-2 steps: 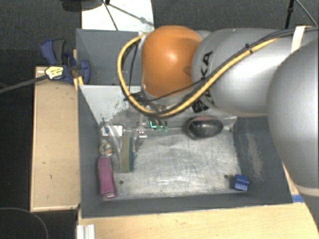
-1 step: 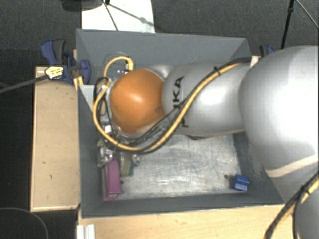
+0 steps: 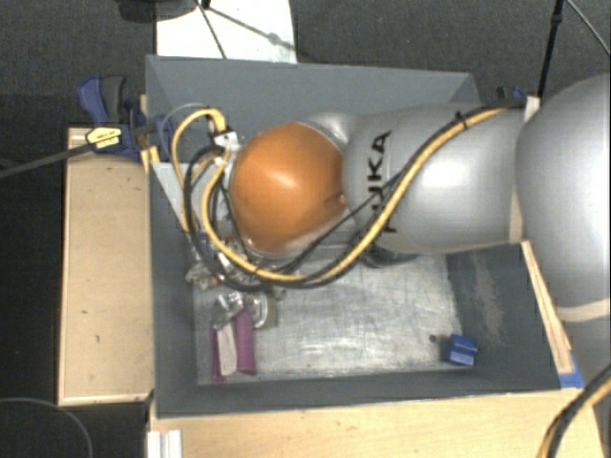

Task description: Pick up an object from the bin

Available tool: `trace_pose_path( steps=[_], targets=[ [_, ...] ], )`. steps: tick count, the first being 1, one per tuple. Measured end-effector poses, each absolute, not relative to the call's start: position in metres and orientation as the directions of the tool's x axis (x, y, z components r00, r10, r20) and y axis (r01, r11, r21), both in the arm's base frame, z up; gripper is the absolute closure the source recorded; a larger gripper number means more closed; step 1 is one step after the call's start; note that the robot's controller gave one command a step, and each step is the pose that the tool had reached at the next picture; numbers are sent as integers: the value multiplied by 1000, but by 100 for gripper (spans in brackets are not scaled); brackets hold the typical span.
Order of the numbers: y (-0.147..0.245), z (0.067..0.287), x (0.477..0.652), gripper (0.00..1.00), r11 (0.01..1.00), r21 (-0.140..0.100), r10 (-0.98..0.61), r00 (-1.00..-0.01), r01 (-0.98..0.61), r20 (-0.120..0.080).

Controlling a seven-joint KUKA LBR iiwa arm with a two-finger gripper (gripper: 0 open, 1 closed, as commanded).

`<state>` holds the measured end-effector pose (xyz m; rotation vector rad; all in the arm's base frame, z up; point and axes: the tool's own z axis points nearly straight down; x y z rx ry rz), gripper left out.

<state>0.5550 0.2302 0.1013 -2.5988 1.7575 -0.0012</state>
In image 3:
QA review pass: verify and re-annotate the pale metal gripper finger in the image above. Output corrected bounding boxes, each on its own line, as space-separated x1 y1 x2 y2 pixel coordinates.
213 293 245 378

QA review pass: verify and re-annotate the purple flat block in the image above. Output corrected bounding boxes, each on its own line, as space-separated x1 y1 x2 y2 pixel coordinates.
208 311 258 384

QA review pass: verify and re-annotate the grey metal bin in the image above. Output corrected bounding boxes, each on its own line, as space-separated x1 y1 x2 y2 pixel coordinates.
144 53 562 418

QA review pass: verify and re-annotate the pale wood board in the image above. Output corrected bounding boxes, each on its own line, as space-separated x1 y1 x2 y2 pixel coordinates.
57 126 157 407

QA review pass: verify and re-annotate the blue plastic block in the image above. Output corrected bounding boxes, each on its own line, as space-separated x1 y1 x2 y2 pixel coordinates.
440 333 479 367

